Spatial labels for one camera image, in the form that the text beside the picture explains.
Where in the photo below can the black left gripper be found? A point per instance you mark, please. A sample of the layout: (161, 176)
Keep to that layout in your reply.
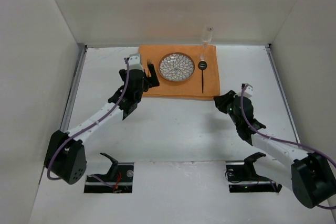
(146, 81)

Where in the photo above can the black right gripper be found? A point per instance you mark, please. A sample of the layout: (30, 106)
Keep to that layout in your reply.
(224, 100)

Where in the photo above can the patterned ceramic plate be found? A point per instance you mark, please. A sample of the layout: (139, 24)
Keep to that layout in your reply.
(176, 67)

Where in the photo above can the orange cloth placemat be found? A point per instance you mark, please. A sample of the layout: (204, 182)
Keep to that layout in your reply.
(191, 88)

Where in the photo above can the black slotted spoon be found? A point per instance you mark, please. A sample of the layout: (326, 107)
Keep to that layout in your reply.
(202, 65)

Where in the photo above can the clear wine glass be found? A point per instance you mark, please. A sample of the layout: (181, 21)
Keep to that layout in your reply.
(206, 39)

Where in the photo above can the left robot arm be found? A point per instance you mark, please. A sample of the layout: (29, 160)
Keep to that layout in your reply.
(66, 157)

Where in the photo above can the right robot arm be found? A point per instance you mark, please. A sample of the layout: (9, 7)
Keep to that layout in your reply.
(303, 170)

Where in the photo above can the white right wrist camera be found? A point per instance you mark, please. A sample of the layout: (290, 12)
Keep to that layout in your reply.
(247, 90)

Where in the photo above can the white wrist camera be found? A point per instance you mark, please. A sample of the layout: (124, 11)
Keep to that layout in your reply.
(135, 62)
(247, 90)

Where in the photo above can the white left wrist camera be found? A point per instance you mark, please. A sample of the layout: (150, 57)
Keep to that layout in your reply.
(135, 62)

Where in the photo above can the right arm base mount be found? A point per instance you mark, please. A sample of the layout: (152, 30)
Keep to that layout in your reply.
(242, 177)

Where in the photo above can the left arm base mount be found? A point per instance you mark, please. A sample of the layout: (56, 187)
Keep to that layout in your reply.
(111, 177)

